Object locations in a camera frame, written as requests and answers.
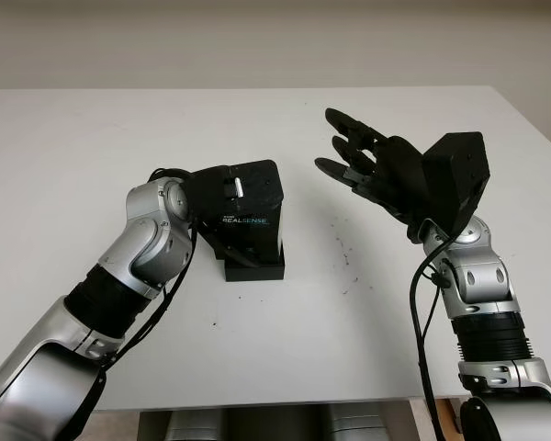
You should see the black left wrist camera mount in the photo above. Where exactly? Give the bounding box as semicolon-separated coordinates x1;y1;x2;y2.
222;159;285;206

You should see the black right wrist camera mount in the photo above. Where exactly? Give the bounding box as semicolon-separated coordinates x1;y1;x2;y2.
422;131;492;235

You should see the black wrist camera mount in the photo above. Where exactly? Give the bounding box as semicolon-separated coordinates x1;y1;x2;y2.
422;131;492;235
222;159;285;206

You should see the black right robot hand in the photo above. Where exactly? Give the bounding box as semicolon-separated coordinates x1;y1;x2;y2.
313;107;443;243

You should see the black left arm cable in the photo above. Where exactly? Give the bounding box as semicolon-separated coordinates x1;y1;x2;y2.
98;167;203;382

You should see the black box base foam insert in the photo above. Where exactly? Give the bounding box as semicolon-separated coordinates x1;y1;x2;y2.
223;252;287;283

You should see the grey black robot torso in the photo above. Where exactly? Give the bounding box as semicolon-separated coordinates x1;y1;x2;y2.
137;398;412;441

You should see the black RealSense box lid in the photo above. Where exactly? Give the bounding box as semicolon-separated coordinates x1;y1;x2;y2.
215;199;284;266

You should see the white table leg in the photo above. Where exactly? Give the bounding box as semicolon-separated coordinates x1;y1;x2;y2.
408;398;437;441

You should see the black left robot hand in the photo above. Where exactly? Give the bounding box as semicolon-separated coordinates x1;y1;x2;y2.
182;164;227;261

